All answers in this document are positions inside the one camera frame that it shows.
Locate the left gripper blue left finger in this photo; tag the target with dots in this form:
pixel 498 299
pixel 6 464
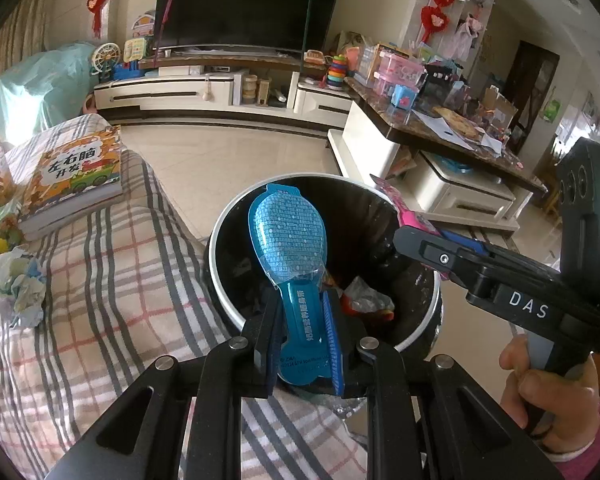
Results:
pixel 268 338

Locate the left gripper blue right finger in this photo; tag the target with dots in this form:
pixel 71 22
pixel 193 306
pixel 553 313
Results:
pixel 338 340

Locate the blue brush blister pack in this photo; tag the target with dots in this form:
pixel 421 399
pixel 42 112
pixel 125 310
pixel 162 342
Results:
pixel 289 239

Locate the pink toothbrush pack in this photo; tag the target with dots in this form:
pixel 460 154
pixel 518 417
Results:
pixel 407 217

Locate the person's right hand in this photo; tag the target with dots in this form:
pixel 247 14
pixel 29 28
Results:
pixel 575 404

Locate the plaid checkered blanket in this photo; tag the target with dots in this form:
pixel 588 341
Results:
pixel 124 286

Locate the brown marble coffee table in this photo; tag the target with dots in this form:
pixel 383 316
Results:
pixel 445 178

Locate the white paper sheet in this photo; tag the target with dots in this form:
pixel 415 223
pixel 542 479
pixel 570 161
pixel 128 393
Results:
pixel 443 131

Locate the white tv cabinet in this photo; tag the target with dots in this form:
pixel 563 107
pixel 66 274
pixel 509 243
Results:
pixel 221 96

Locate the orange children's book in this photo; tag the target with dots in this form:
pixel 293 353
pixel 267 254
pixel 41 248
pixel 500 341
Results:
pixel 72 180

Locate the pink storage box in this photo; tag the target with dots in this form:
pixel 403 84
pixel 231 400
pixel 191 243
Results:
pixel 397 70

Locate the green snack box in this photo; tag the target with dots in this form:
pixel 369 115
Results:
pixel 10 233

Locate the ferris wheel toy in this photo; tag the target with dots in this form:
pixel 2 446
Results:
pixel 104 58

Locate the black flat television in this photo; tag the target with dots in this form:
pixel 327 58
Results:
pixel 282 25

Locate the teal covered armchair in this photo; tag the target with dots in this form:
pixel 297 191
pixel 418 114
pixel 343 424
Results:
pixel 44 90

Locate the right beige curtain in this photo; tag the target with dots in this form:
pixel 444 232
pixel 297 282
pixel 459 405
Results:
pixel 25 32

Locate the rainbow stacking ring toy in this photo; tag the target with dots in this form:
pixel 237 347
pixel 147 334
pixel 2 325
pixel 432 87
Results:
pixel 337 71

